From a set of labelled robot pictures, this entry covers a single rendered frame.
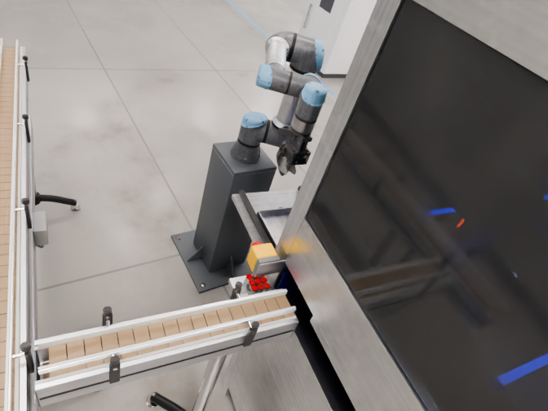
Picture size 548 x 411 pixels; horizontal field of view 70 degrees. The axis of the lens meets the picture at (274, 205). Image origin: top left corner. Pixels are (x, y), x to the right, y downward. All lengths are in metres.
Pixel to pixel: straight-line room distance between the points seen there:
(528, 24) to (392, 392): 0.73
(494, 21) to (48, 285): 2.21
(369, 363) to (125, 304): 1.56
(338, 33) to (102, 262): 3.90
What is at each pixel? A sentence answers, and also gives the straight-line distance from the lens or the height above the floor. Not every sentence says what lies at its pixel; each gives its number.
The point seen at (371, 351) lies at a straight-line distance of 0.99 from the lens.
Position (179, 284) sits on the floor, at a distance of 2.38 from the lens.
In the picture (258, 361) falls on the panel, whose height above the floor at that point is 0.53.
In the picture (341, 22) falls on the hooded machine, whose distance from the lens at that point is 5.22.
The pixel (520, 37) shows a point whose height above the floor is 1.83.
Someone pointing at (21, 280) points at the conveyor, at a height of 0.93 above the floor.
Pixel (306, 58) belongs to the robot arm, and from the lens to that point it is 1.70.
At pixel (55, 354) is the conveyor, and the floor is 0.93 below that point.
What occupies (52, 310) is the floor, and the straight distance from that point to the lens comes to 2.31.
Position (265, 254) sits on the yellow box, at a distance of 1.22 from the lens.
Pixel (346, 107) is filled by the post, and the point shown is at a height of 1.55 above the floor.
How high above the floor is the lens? 1.92
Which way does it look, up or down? 40 degrees down
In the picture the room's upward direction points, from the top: 20 degrees clockwise
